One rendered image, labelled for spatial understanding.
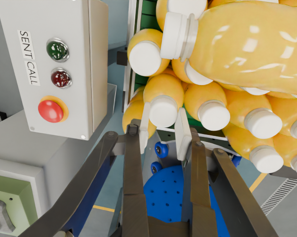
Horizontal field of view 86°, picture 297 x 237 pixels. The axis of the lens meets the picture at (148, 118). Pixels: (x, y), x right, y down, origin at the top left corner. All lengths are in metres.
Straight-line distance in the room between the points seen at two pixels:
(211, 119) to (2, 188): 0.59
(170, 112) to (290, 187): 2.30
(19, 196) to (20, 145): 0.21
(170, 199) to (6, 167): 0.50
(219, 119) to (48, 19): 0.25
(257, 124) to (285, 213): 2.59
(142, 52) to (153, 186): 0.31
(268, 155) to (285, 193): 2.20
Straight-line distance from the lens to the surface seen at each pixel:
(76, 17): 0.23
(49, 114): 0.27
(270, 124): 0.28
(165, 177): 0.43
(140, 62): 0.20
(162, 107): 0.21
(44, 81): 0.26
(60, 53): 0.23
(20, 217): 0.73
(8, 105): 2.06
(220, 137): 0.42
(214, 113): 0.23
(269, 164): 0.32
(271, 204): 2.61
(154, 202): 0.39
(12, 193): 0.62
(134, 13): 0.33
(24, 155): 0.70
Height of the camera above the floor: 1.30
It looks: 62 degrees down
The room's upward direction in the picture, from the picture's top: 170 degrees counter-clockwise
